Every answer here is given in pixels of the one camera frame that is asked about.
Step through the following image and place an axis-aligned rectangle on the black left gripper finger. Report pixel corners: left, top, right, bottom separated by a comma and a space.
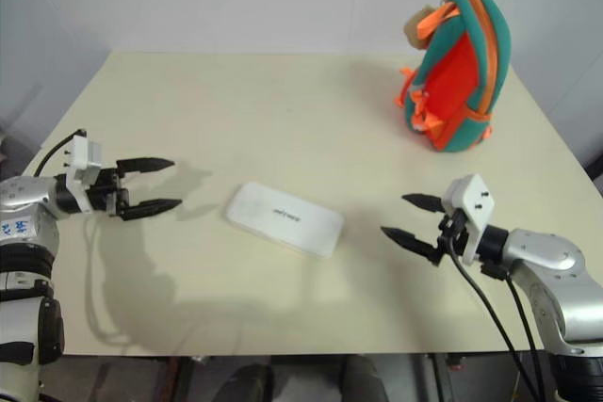
116, 155, 177, 177
120, 198, 184, 223

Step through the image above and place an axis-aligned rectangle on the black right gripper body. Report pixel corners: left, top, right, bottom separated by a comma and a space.
435, 210, 472, 262

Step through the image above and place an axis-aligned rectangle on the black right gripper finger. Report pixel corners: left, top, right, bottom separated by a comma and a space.
400, 192, 448, 215
380, 226, 445, 267

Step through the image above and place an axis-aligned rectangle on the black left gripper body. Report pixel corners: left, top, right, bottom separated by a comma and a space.
87, 163, 131, 222

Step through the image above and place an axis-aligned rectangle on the teal and orange backpack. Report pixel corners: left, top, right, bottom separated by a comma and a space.
392, 0, 514, 155

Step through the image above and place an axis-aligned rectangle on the white rectangular case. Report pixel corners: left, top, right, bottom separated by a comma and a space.
224, 181, 346, 261

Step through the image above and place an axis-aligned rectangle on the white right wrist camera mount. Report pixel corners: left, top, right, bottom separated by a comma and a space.
444, 173, 497, 266

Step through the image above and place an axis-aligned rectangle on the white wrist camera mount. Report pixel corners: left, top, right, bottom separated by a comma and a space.
62, 134, 103, 215
444, 173, 497, 266

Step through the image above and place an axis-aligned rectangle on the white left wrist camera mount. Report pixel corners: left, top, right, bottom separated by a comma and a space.
62, 134, 103, 215

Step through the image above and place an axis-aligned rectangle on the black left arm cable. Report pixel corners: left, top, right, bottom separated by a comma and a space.
35, 128, 89, 175

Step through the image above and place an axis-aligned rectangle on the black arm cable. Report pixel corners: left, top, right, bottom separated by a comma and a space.
35, 128, 89, 175
481, 264, 547, 402
445, 236, 541, 402

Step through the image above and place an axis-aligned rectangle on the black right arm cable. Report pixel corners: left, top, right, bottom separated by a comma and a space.
445, 236, 541, 402
481, 264, 547, 402

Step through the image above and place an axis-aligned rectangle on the dark metal table frame bar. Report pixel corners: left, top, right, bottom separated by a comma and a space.
432, 353, 468, 402

